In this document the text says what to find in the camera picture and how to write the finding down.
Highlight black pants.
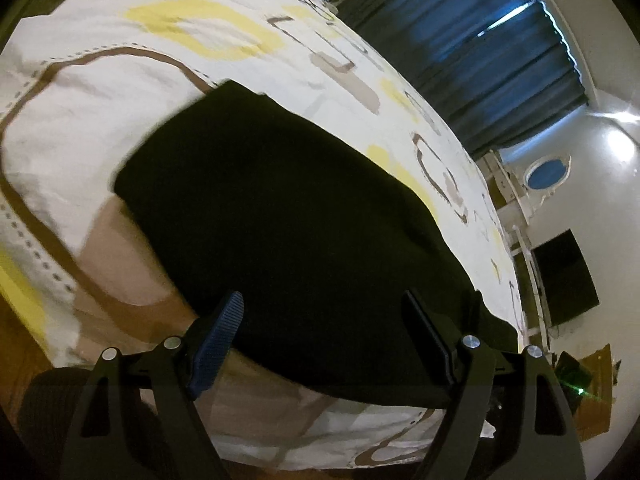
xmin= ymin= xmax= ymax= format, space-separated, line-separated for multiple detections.
xmin=114 ymin=80 xmax=521 ymax=408

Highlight bed with patterned sheet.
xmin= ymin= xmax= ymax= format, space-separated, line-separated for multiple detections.
xmin=0 ymin=0 xmax=531 ymax=471

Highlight black flat television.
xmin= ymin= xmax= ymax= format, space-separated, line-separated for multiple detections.
xmin=532 ymin=229 xmax=600 ymax=326

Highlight white dressing table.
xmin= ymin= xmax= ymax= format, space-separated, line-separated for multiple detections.
xmin=482 ymin=150 xmax=540 ymax=241

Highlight white television stand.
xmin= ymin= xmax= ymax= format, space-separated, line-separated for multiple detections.
xmin=510 ymin=225 xmax=555 ymax=341

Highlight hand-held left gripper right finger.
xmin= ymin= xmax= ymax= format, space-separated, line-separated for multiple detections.
xmin=402 ymin=287 xmax=588 ymax=480

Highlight blue curtain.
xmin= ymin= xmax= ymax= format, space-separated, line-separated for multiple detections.
xmin=340 ymin=0 xmax=588 ymax=161

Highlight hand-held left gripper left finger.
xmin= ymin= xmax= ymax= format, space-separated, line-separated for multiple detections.
xmin=60 ymin=290 xmax=246 ymax=480

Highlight oval white vanity mirror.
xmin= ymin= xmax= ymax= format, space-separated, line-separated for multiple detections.
xmin=522 ymin=154 xmax=572 ymax=193

